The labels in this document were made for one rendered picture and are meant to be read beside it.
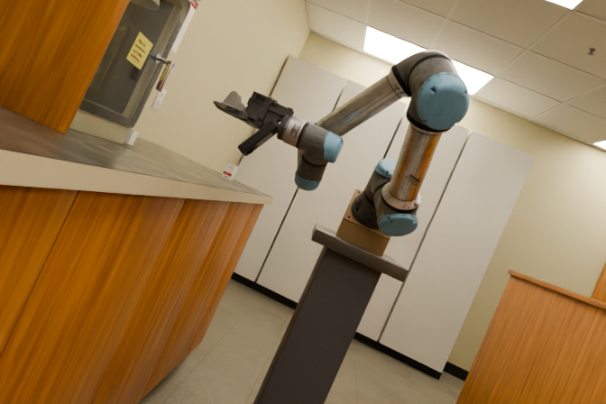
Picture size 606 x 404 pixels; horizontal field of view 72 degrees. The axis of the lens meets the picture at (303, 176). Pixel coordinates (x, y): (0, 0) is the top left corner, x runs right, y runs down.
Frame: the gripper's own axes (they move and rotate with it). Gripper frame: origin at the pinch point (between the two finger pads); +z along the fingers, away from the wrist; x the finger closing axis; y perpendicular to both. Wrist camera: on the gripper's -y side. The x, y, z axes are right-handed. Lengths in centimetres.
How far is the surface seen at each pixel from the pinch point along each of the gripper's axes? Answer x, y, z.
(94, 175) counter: 52, -22, -7
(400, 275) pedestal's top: -27, -23, -67
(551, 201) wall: -329, 82, -230
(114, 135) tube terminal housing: 0.9, -18.8, 22.6
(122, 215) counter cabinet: 32.5, -29.8, -4.3
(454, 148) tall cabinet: -284, 83, -114
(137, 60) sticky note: 8.0, 1.6, 21.4
